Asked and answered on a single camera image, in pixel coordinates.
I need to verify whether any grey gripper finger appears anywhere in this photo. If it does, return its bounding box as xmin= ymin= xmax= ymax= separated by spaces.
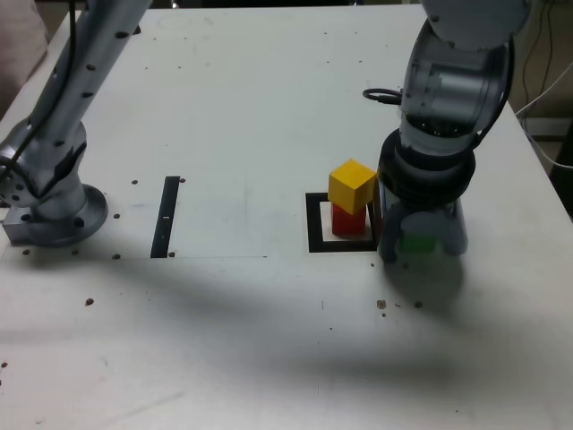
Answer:
xmin=378 ymin=196 xmax=405 ymax=263
xmin=401 ymin=201 xmax=469 ymax=258

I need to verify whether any green cube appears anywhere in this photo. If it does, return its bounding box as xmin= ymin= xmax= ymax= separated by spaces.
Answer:
xmin=400 ymin=235 xmax=438 ymax=254

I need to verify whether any red cube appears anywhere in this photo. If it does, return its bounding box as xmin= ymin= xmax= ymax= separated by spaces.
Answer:
xmin=330 ymin=203 xmax=367 ymax=237

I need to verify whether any yellow cube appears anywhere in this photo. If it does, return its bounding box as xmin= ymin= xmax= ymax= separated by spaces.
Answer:
xmin=328 ymin=159 xmax=378 ymax=215

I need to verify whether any black tape square outline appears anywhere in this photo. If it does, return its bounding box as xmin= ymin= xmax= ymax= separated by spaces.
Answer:
xmin=305 ymin=192 xmax=382 ymax=254

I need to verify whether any dark grey box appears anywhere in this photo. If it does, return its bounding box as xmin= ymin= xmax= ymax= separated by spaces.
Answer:
xmin=521 ymin=116 xmax=573 ymax=138

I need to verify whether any black tape strip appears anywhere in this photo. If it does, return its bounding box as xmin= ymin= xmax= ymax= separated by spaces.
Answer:
xmin=150 ymin=176 xmax=180 ymax=260

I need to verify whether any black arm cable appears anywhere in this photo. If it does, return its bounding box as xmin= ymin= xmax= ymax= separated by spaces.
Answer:
xmin=362 ymin=38 xmax=517 ymax=147

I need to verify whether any white cable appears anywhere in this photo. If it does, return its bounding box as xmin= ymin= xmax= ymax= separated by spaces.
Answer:
xmin=514 ymin=60 xmax=573 ymax=170

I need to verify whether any thin black cable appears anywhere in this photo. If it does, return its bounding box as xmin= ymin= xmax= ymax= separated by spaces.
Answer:
xmin=541 ymin=0 xmax=559 ymax=98
xmin=521 ymin=8 xmax=545 ymax=107

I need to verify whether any white metal post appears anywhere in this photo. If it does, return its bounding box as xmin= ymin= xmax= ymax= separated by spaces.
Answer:
xmin=494 ymin=8 xmax=545 ymax=90

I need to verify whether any dark arm base cable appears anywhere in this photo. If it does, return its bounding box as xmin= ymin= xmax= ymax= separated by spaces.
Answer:
xmin=0 ymin=0 xmax=78 ymax=180

